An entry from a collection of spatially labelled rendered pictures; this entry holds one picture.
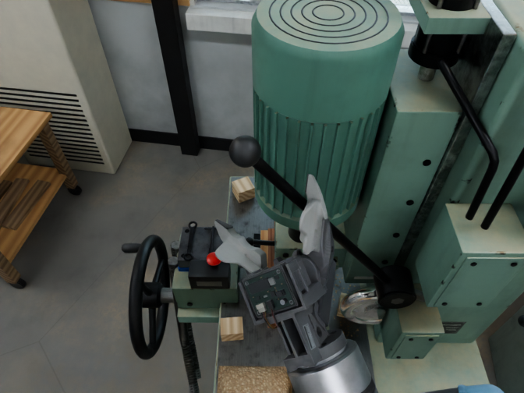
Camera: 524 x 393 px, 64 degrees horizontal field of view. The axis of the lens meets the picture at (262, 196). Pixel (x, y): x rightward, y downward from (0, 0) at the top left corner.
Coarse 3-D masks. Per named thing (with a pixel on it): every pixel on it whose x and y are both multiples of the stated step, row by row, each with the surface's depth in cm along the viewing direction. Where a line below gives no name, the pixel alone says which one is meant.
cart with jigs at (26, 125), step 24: (0, 120) 187; (24, 120) 187; (48, 120) 189; (0, 144) 176; (24, 144) 176; (48, 144) 197; (0, 168) 167; (24, 168) 216; (48, 168) 216; (0, 192) 203; (24, 192) 205; (48, 192) 205; (72, 192) 226; (0, 216) 193; (24, 216) 194; (0, 240) 187; (24, 240) 189; (0, 264) 174
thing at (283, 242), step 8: (280, 232) 81; (288, 232) 81; (344, 232) 81; (280, 240) 80; (288, 240) 80; (280, 248) 79; (288, 248) 79; (296, 248) 79; (336, 248) 79; (344, 248) 79; (280, 256) 81; (288, 256) 80; (336, 256) 81; (344, 256) 81
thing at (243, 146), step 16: (240, 144) 44; (256, 144) 44; (240, 160) 44; (256, 160) 45; (272, 176) 48; (288, 192) 49; (304, 208) 52; (336, 240) 57; (384, 272) 65; (400, 272) 67; (384, 288) 66; (400, 288) 65; (384, 304) 67; (400, 304) 67
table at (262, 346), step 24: (240, 216) 105; (264, 216) 105; (192, 312) 92; (216, 312) 92; (240, 312) 89; (264, 336) 85; (216, 360) 82; (240, 360) 82; (264, 360) 82; (216, 384) 79
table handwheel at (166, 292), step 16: (144, 240) 96; (160, 240) 103; (144, 256) 92; (160, 256) 110; (144, 272) 90; (160, 272) 107; (144, 288) 92; (160, 288) 100; (144, 304) 99; (160, 304) 99; (160, 320) 109; (160, 336) 105; (144, 352) 92
